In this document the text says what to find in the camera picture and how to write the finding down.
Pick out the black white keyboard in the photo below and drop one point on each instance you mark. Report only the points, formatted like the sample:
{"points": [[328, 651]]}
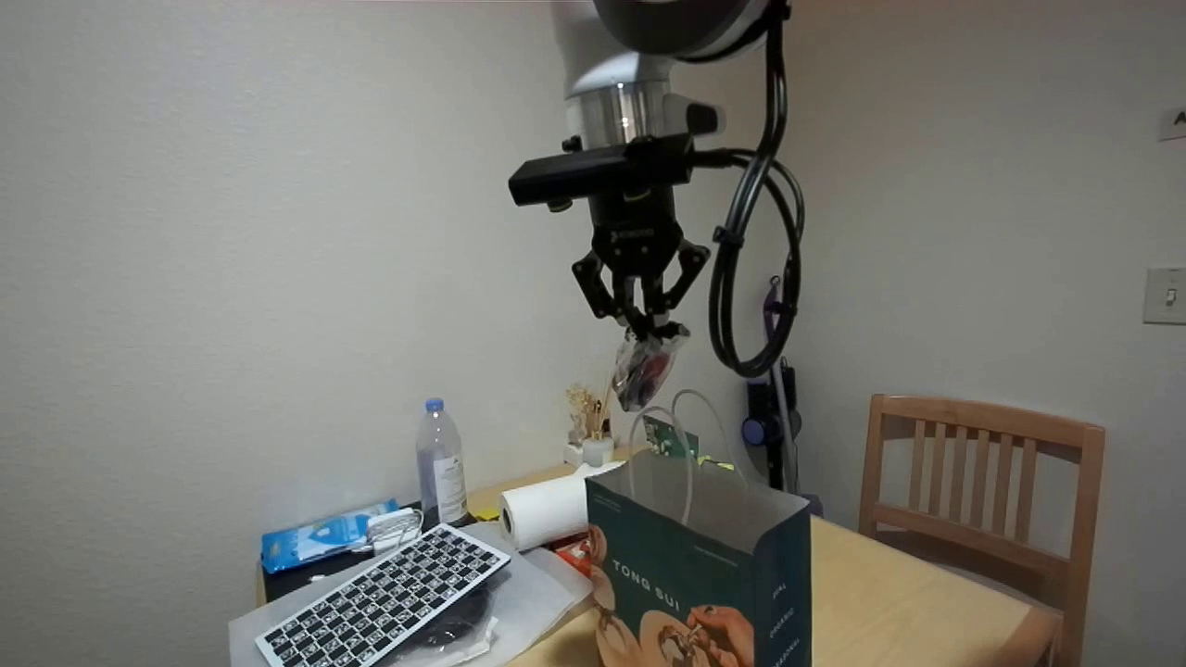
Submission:
{"points": [[384, 597]]}

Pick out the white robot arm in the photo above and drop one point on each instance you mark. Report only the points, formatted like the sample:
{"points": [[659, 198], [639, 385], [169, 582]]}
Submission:
{"points": [[643, 60]]}

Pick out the white paper towel roll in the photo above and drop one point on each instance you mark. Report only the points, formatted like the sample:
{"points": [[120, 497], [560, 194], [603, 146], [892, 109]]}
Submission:
{"points": [[543, 508]]}

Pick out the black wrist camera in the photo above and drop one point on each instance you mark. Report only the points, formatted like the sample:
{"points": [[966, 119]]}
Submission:
{"points": [[594, 173]]}

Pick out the black blue standing device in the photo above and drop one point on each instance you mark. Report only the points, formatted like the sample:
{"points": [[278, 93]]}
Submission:
{"points": [[772, 430]]}

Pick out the teal paper bag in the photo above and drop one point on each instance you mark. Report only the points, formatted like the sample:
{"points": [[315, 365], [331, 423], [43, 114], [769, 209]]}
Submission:
{"points": [[704, 580]]}

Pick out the clear water bottle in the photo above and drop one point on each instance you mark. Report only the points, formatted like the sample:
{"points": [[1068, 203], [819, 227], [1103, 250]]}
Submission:
{"points": [[444, 470]]}

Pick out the wooden chair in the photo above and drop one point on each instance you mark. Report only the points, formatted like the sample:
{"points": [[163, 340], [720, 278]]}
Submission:
{"points": [[989, 493]]}

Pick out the white wall switch plate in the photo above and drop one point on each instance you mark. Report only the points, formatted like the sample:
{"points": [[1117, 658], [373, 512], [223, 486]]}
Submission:
{"points": [[1166, 299]]}

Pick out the cup with wooden sticks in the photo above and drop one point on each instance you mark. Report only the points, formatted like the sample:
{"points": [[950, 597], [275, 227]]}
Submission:
{"points": [[591, 427]]}

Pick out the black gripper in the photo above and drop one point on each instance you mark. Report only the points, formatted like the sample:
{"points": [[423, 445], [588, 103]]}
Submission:
{"points": [[635, 223]]}

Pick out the red snack packet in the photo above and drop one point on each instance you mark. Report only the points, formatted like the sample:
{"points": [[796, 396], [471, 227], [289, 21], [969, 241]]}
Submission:
{"points": [[572, 556]]}

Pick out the blue tissue box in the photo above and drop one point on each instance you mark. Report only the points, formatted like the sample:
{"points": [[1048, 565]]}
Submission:
{"points": [[320, 543]]}

